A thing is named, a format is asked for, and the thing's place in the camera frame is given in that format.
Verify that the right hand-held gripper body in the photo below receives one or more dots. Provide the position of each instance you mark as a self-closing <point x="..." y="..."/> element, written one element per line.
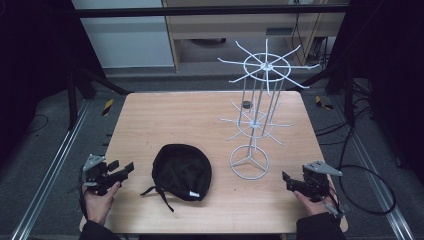
<point x="315" y="183"/>

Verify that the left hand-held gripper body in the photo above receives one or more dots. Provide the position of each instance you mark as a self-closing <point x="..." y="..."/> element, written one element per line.
<point x="100" y="178"/>

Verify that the black cap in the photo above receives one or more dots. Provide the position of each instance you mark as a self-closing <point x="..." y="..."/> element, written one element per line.
<point x="181" y="171"/>

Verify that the person's right hand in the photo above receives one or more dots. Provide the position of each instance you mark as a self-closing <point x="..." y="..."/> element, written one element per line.
<point x="315" y="208"/>

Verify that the person's left hand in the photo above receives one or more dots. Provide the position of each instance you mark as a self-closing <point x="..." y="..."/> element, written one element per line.
<point x="96" y="205"/>

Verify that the yellow black striped marker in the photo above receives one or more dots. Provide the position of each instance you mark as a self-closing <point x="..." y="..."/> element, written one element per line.
<point x="107" y="107"/>
<point x="322" y="103"/>

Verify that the small dark round disc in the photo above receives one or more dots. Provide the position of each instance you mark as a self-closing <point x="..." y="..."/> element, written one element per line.
<point x="247" y="104"/>

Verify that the black metal stand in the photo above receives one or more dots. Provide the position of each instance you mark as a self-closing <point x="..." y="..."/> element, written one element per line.
<point x="83" y="86"/>
<point x="340" y="83"/>

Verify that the white cabinet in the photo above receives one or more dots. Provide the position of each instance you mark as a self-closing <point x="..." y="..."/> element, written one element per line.
<point x="128" y="36"/>

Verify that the light wooden shelf unit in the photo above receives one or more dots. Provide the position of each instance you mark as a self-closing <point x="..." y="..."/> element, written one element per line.
<point x="233" y="25"/>

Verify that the metal floor rail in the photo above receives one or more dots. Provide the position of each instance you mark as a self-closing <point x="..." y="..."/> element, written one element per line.
<point x="50" y="170"/>
<point x="376" y="173"/>

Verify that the black horizontal frame bar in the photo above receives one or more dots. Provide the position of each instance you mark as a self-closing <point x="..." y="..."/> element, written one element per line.
<point x="200" y="10"/>

